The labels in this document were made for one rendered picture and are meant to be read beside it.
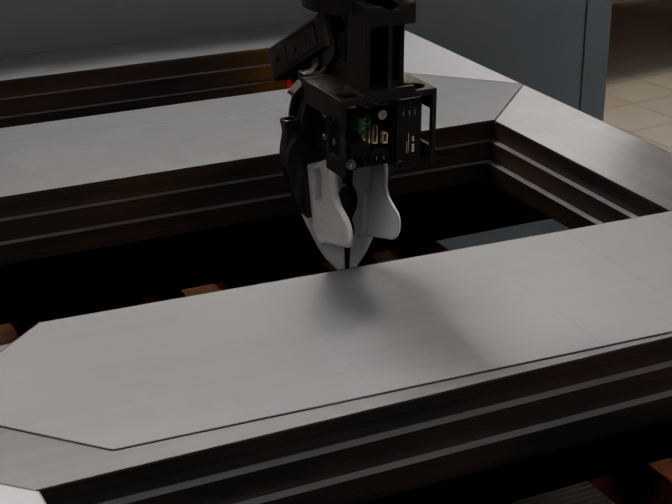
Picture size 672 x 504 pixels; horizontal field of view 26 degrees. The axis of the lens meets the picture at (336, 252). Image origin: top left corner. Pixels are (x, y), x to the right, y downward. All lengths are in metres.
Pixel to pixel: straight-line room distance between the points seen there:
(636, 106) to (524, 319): 3.50
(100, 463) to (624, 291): 0.40
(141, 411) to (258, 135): 0.52
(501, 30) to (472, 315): 0.98
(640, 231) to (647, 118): 3.22
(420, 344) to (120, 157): 0.44
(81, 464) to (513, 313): 0.32
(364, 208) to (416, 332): 0.12
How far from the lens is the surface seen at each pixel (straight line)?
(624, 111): 4.41
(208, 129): 1.35
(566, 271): 1.06
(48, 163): 1.28
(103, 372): 0.91
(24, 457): 0.83
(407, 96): 0.96
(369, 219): 1.04
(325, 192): 1.01
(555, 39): 1.97
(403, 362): 0.91
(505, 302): 1.00
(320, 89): 0.96
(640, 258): 1.09
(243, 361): 0.92
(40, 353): 0.94
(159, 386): 0.89
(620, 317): 0.99
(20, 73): 1.56
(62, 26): 1.67
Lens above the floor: 1.28
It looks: 23 degrees down
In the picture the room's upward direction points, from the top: straight up
